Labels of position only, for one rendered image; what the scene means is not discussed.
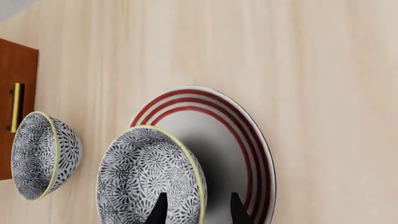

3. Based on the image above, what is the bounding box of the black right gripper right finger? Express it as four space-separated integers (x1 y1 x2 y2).
230 192 256 224

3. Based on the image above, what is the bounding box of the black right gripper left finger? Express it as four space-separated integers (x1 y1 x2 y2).
145 192 168 224

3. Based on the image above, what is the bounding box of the black patterned bowl yellow rim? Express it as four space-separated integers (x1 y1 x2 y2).
95 125 208 224
11 111 83 202

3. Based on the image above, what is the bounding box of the white plate with red rings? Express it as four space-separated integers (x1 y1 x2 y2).
129 84 277 224

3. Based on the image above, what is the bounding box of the wooden cabinet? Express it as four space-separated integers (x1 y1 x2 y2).
0 37 40 181

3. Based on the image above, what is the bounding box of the brass drawer handle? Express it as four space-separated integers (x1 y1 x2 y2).
6 82 25 134

